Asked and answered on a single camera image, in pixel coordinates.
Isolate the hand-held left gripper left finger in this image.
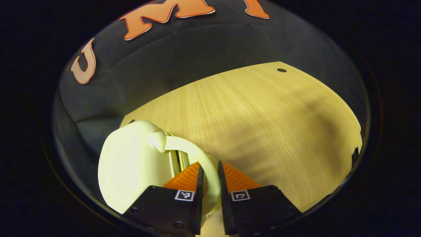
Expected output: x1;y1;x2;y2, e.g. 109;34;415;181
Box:
122;161;206;236

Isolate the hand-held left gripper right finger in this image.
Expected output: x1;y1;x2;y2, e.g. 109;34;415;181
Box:
216;160;302;236

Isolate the black backdrop cloth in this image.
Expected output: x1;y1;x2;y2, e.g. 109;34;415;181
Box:
53;0;370;211

